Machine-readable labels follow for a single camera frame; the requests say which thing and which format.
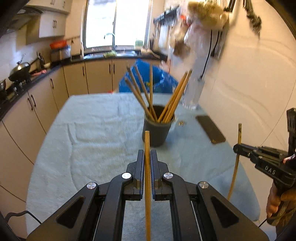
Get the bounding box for wooden chopstick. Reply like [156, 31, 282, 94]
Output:
[227, 123, 242, 201]
[144, 131, 152, 241]

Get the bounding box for beige lower kitchen cabinets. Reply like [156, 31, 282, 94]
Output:
[0, 59, 163, 232]

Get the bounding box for kitchen window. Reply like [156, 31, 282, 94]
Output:
[83, 1, 152, 50]

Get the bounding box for person's hand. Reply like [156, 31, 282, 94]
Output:
[266, 182, 295, 233]

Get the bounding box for black flat phone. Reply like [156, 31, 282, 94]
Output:
[196, 115, 226, 144]

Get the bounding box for dark grey utensil holder cup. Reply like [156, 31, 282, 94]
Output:
[142, 113, 175, 147]

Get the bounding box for wooden chopsticks right in cup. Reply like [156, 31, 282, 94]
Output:
[157, 69, 192, 123]

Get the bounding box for wooden chopsticks in cup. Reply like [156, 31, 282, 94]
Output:
[125, 66, 157, 122]
[157, 69, 192, 123]

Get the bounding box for clear glass pitcher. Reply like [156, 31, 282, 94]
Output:
[182, 76, 205, 110]

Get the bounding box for wooden chopsticks left in cup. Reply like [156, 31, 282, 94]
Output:
[125, 66, 157, 122]

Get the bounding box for blue plastic bag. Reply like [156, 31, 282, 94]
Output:
[118, 58, 179, 94]

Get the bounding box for black wok on stove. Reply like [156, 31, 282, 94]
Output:
[9, 54, 38, 82]

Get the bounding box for yellow plastic bag hanging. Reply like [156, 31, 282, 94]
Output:
[187, 1, 229, 30]

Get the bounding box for steel rice cooker box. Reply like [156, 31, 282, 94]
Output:
[50, 45, 71, 62]

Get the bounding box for chrome sink faucet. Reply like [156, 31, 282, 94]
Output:
[103, 32, 117, 50]

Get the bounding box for red plastic basin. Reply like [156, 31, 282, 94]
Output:
[50, 40, 67, 50]

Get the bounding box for white upper cabinets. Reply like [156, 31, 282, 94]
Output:
[26, 0, 73, 44]

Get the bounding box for black cable at table edge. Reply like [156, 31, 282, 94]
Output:
[4, 210, 42, 225]

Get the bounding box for black power cable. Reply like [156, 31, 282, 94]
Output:
[200, 29, 213, 79]

